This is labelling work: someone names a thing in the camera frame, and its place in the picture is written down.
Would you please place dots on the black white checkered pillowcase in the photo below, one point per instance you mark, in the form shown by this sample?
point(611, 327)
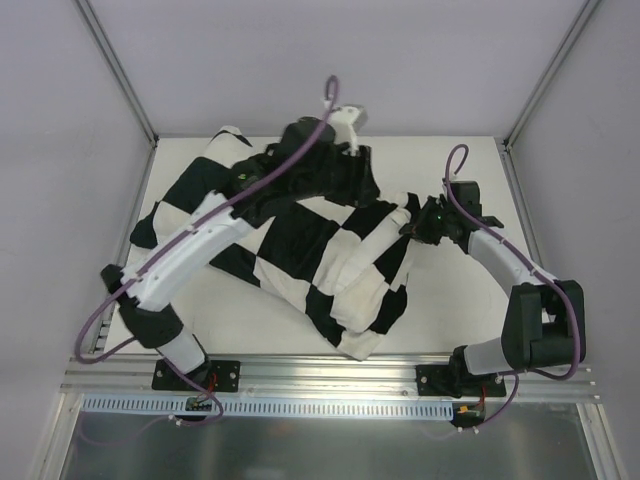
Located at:
point(299, 255)

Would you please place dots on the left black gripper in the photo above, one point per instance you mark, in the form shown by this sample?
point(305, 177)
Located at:
point(360, 173)

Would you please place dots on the right aluminium frame post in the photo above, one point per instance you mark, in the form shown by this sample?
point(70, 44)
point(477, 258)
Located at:
point(570, 38)

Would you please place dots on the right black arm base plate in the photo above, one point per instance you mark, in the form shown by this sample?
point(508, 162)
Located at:
point(438, 380)

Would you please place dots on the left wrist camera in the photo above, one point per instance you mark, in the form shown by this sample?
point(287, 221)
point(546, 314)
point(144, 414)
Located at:
point(350, 120)

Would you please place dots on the left aluminium frame post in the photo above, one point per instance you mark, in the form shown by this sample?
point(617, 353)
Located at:
point(116, 69)

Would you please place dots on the white slotted cable duct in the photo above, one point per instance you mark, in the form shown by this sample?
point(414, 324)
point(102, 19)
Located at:
point(234, 406)

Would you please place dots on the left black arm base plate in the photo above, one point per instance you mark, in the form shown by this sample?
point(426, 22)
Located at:
point(217, 375)

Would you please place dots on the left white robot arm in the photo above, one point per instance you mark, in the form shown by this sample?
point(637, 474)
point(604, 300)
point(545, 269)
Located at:
point(235, 206)

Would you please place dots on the aluminium frame post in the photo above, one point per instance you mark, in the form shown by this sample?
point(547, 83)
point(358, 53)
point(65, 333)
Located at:
point(116, 69)
point(570, 38)

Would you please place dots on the aluminium mounting rail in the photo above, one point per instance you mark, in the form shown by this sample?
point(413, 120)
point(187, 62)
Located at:
point(384, 377)

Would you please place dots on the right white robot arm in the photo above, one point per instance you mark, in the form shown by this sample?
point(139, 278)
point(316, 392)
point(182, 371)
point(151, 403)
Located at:
point(544, 325)

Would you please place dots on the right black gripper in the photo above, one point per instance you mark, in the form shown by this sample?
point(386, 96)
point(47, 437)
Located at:
point(426, 226)

